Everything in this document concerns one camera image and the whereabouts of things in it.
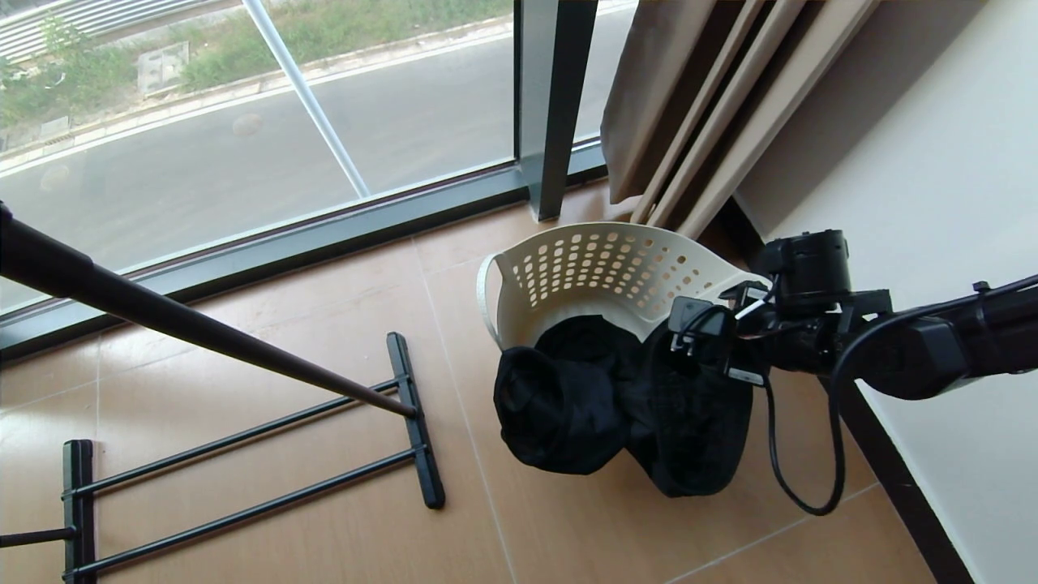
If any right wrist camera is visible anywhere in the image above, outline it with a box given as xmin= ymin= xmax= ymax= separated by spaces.
xmin=668 ymin=295 xmax=740 ymax=359

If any black cable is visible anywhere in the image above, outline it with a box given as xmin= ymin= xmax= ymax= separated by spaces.
xmin=761 ymin=274 xmax=1038 ymax=517

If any black clothes rack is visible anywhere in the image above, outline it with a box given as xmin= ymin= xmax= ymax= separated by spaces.
xmin=0 ymin=200 xmax=447 ymax=584

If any heap of clothes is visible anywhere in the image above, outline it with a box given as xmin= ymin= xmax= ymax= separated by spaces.
xmin=492 ymin=314 xmax=756 ymax=499

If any white laundry basket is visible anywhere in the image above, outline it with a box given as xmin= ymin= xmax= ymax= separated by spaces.
xmin=476 ymin=221 xmax=760 ymax=352

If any brown curtain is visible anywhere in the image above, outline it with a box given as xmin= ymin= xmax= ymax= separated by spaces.
xmin=599 ymin=0 xmax=882 ymax=241

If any window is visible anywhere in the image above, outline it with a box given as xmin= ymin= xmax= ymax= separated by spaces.
xmin=0 ymin=0 xmax=643 ymax=363

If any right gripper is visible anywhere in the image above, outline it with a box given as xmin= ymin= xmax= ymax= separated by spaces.
xmin=718 ymin=279 xmax=845 ymax=389

